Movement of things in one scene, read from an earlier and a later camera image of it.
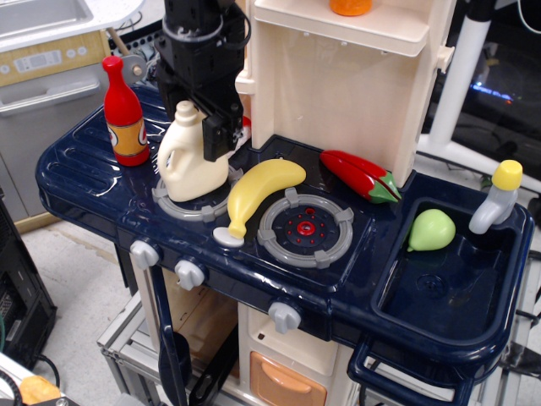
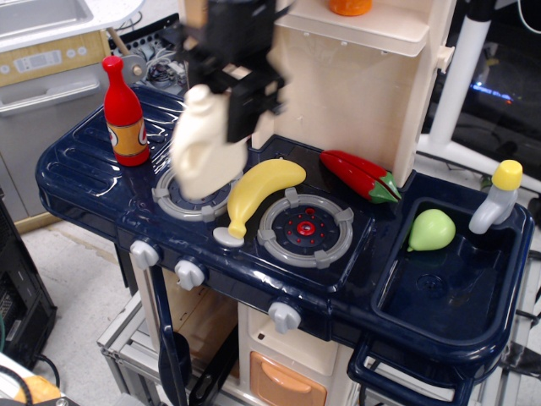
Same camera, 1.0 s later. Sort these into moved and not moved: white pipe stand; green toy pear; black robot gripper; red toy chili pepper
Moved: black robot gripper
Not moved: green toy pear; white pipe stand; red toy chili pepper
